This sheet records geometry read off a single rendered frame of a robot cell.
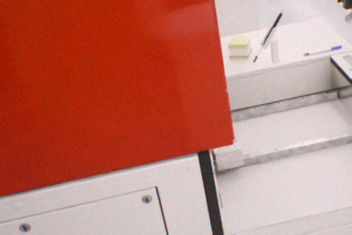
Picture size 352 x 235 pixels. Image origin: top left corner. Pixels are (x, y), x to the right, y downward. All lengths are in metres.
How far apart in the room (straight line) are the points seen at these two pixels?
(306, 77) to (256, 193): 0.57
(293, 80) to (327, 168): 0.44
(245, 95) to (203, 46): 1.00
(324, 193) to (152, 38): 0.79
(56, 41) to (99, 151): 0.22
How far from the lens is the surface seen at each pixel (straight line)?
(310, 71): 1.94
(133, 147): 0.99
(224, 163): 1.57
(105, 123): 0.97
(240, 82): 1.88
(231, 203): 1.52
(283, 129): 1.79
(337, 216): 1.49
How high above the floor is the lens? 1.80
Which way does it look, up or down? 31 degrees down
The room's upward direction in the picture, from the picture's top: 8 degrees counter-clockwise
